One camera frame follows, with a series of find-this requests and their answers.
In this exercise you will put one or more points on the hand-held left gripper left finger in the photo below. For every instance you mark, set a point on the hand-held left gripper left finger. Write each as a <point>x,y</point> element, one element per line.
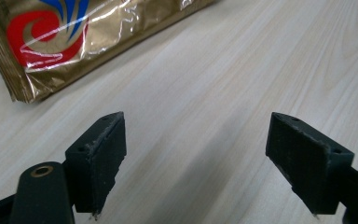
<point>98,165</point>

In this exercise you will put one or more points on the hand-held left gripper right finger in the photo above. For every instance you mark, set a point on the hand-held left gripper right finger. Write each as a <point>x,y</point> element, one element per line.
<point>304,165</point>

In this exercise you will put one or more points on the gold foil packet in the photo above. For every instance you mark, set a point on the gold foil packet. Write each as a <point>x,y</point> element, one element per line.
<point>59,43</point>

